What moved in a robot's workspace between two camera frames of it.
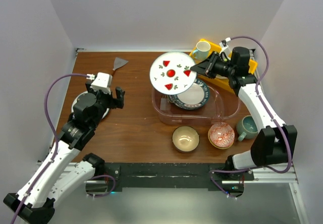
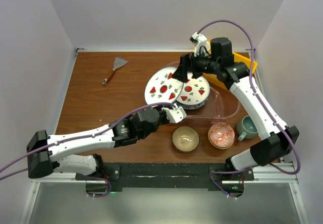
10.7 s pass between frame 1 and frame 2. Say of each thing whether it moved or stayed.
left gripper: moved
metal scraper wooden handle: stayed
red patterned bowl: stayed
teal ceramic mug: stayed
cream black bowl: stayed
